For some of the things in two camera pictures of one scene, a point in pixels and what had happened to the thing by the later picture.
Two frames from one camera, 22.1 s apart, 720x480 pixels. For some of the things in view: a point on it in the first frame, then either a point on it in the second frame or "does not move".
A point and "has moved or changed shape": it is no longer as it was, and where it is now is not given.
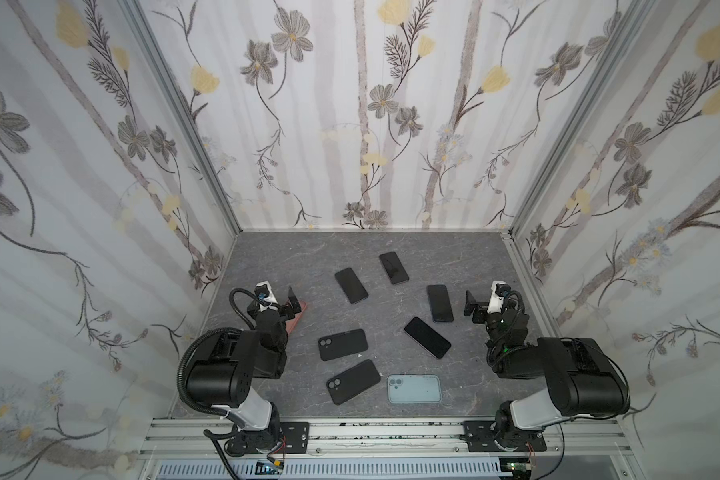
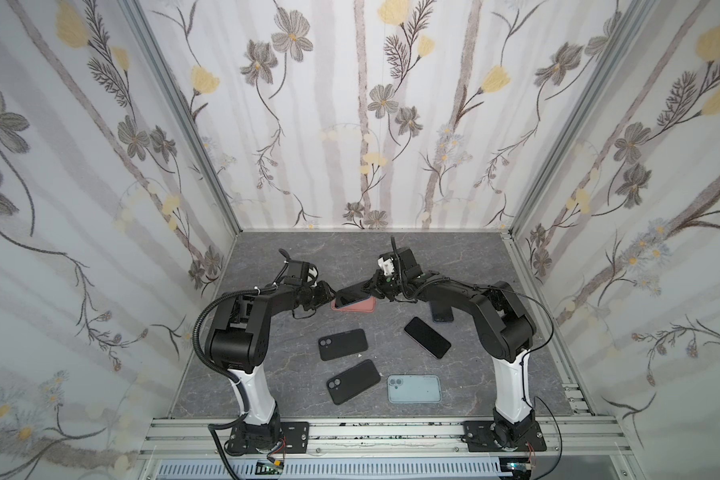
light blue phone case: (414, 389) does not move
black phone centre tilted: (427, 337) does not move
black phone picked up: (351, 285) has moved or changed shape
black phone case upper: (341, 344) does not move
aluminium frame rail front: (386, 438) does not move
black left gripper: (286, 312) to (325, 295)
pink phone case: (292, 323) to (367, 305)
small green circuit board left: (275, 468) does not move
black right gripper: (480, 307) to (374, 285)
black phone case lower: (352, 381) does not move
